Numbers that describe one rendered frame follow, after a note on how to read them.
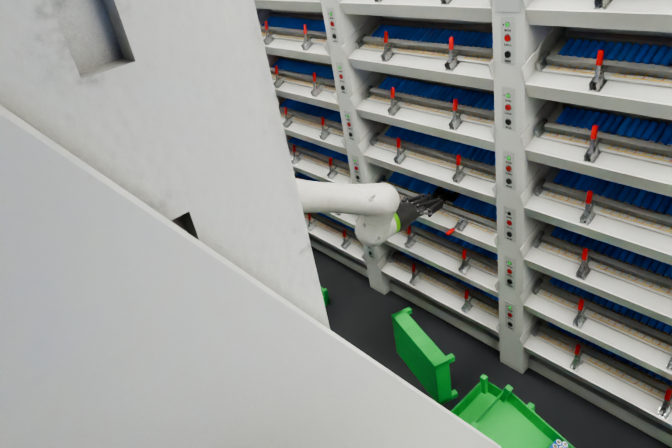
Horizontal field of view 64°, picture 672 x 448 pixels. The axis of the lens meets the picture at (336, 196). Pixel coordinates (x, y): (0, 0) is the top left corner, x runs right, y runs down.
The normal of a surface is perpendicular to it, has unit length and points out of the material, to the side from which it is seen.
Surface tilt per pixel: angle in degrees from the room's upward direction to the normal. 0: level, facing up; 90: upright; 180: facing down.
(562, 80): 23
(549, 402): 0
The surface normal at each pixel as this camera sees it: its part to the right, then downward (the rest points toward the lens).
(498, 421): 0.07, -0.71
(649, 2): -0.44, -0.62
